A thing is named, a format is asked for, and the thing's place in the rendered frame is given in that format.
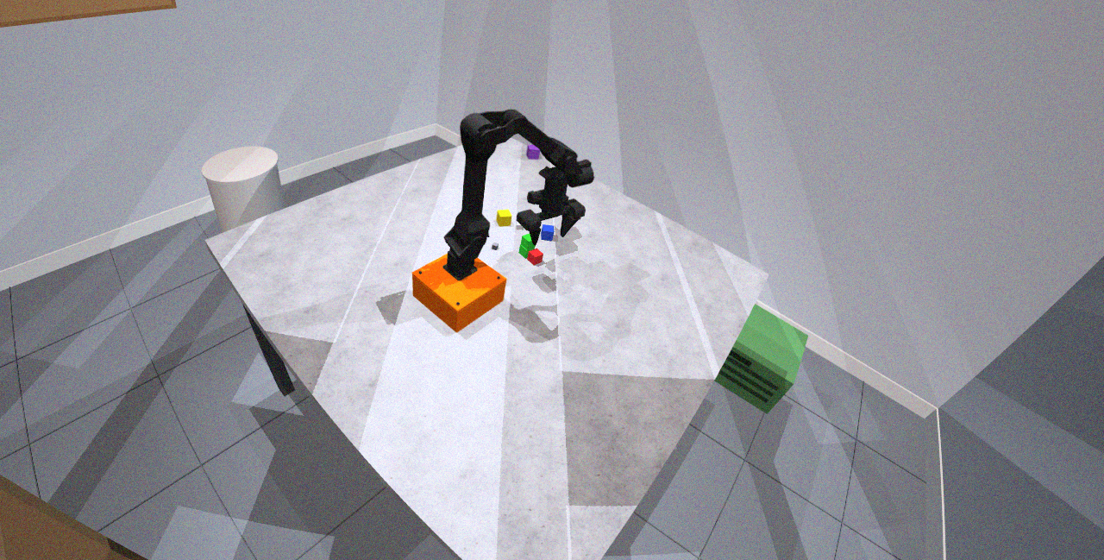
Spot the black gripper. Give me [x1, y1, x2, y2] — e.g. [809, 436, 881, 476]
[516, 189, 586, 245]

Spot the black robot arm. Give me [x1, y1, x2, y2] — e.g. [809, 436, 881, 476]
[443, 110, 594, 279]

